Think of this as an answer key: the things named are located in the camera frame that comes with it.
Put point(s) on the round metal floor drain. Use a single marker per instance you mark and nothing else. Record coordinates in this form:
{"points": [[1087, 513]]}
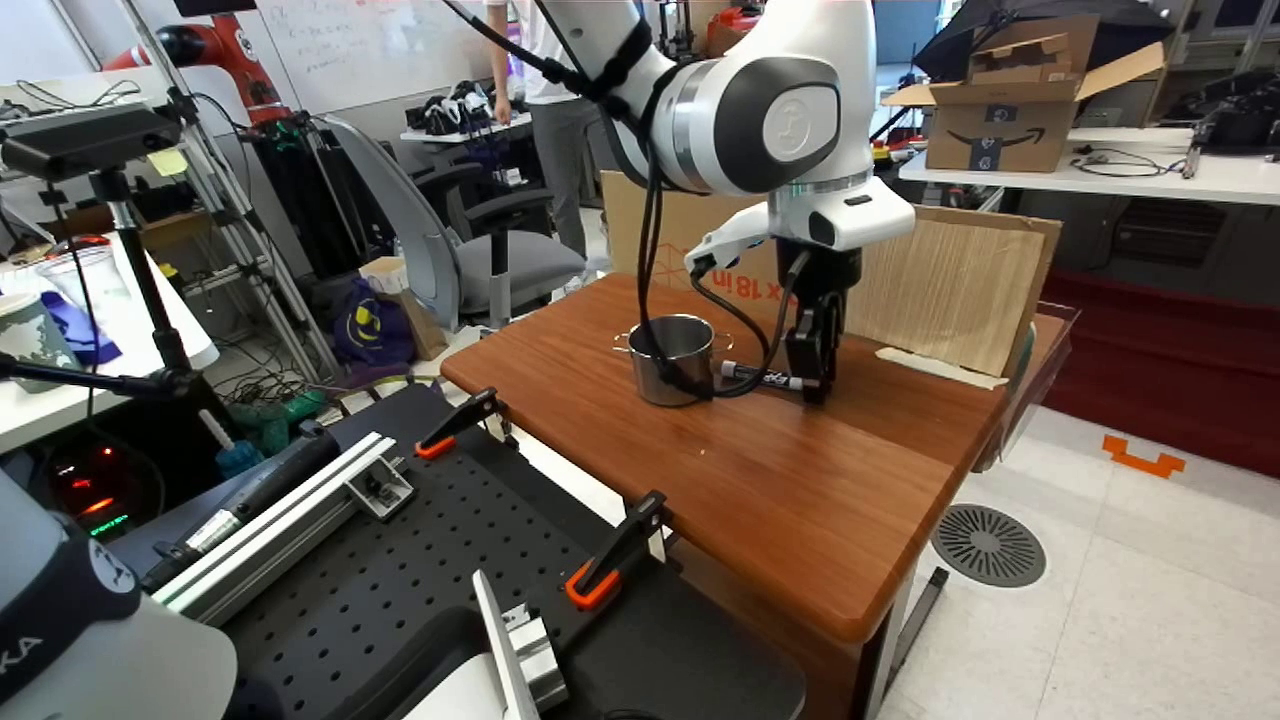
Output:
{"points": [[991, 545]]}

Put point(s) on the open cardboard shipping box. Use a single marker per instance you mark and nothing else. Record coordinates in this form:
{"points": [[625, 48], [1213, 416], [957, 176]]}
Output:
{"points": [[1001, 127]]}

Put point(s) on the black marker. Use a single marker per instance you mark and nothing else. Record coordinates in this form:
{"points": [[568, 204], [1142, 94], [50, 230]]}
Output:
{"points": [[763, 386]]}

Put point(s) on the light wood panel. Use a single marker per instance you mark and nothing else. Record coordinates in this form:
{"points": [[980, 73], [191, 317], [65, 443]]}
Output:
{"points": [[953, 284]]}

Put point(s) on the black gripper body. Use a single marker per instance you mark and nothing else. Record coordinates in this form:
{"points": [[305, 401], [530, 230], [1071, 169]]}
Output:
{"points": [[820, 281]]}

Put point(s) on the yellow sticky note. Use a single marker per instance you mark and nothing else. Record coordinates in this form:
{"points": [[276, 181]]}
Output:
{"points": [[165, 160]]}

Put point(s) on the aluminium extrusion with end plate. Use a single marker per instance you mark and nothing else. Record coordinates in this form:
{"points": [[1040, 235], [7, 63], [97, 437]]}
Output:
{"points": [[272, 524]]}

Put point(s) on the black camera on tripod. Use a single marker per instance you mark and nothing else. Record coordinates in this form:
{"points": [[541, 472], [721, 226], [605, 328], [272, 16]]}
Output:
{"points": [[82, 140]]}

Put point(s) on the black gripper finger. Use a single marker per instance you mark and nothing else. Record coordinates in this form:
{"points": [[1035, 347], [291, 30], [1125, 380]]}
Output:
{"points": [[800, 364], [831, 353]]}

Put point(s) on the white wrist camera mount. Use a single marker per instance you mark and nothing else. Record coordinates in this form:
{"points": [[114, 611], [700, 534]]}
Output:
{"points": [[725, 241]]}

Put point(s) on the grey seat office chair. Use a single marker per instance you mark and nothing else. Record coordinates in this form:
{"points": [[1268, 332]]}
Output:
{"points": [[512, 263]]}

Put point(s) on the blue cloth item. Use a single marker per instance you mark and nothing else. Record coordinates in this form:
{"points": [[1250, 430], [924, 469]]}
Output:
{"points": [[74, 325]]}

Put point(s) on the white strip under wood panel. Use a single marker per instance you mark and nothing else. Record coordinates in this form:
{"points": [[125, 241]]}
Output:
{"points": [[940, 364]]}

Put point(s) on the brown cardboard panel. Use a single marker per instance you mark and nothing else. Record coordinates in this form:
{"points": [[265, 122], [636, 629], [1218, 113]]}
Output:
{"points": [[666, 221]]}

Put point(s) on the dark purple bag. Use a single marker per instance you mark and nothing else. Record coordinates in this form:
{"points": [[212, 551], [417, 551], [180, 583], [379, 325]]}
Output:
{"points": [[367, 325]]}

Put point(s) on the grey metal table leg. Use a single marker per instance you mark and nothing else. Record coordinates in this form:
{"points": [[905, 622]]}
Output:
{"points": [[913, 622]]}

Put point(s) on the black orange bar clamp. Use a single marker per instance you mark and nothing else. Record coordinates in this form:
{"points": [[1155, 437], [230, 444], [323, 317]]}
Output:
{"points": [[615, 553], [463, 420]]}

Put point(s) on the plain aluminium extrusion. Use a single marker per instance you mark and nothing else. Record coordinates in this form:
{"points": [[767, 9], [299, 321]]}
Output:
{"points": [[512, 652]]}

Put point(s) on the white office desk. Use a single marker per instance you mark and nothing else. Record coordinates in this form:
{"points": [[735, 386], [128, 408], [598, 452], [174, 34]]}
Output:
{"points": [[1203, 181]]}

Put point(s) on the black camera tripod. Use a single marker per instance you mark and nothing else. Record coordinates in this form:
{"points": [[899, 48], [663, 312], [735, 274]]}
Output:
{"points": [[163, 307]]}

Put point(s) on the stainless steel pot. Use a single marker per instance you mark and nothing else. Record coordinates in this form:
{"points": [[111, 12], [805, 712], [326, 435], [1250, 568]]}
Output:
{"points": [[666, 375]]}

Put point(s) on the black box with red lights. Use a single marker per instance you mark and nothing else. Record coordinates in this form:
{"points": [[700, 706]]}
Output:
{"points": [[93, 484]]}

